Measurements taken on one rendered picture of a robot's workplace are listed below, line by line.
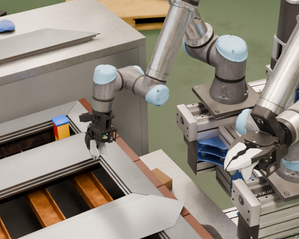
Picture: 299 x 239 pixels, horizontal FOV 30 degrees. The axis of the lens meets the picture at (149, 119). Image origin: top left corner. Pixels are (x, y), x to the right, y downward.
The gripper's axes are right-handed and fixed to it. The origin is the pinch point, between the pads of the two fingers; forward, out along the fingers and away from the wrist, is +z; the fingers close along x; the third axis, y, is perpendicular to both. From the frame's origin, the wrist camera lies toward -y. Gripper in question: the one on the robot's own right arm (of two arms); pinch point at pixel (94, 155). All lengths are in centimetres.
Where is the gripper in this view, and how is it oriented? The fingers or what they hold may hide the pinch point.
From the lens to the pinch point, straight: 208.2
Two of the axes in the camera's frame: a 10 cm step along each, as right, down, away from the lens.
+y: 6.2, 4.2, -6.7
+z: -1.2, 8.9, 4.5
